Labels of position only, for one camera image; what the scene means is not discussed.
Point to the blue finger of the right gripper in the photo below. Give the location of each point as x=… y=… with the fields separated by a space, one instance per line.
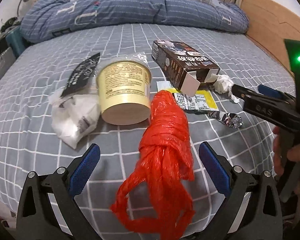
x=267 y=91
x=241 y=92

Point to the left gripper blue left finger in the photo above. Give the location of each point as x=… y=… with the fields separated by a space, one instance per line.
x=85 y=169

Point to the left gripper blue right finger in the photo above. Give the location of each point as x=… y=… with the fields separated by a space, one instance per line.
x=217 y=167

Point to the white tissue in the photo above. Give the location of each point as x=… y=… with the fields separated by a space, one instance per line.
x=223 y=84

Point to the yellow snack wrapper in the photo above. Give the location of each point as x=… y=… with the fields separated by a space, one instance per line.
x=201 y=102

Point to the white translucent plastic bag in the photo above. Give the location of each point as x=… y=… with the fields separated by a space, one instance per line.
x=76 y=115

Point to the red plastic bag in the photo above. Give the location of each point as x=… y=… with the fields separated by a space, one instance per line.
x=165 y=160

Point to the brown carton box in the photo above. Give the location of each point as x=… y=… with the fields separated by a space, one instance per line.
x=185 y=67

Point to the yellow noodle cup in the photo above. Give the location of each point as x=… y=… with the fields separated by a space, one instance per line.
x=124 y=88

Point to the black wet wipe packet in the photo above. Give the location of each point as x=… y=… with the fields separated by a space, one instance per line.
x=80 y=76

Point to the clear bubble wrap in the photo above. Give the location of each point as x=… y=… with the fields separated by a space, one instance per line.
x=135 y=57

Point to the right hand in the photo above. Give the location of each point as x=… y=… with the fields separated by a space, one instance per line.
x=286 y=148

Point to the silver foil wrapper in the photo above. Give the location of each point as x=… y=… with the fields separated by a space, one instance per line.
x=231 y=120

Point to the grey checked bed sheet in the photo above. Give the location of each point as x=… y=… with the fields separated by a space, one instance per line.
x=29 y=147

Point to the wooden headboard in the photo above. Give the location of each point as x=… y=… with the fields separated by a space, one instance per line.
x=269 y=24

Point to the grey suitcase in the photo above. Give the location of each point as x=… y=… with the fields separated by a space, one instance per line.
x=7 y=58

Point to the teal suitcase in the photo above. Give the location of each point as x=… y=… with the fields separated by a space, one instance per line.
x=15 y=40

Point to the blue striped duvet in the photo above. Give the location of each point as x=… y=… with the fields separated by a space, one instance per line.
x=48 y=19

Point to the clutter on suitcases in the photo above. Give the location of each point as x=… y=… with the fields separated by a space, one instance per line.
x=9 y=25

